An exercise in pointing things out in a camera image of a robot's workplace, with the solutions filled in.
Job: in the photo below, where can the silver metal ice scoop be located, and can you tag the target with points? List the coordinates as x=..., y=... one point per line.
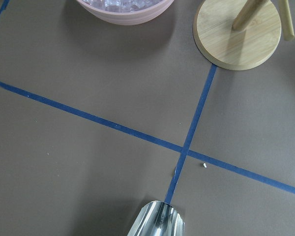
x=158, y=218

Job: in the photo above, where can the pink bowl with ice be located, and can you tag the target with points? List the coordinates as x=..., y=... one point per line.
x=126, y=12

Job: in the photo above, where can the wooden stand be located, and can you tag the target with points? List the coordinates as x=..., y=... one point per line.
x=241, y=34

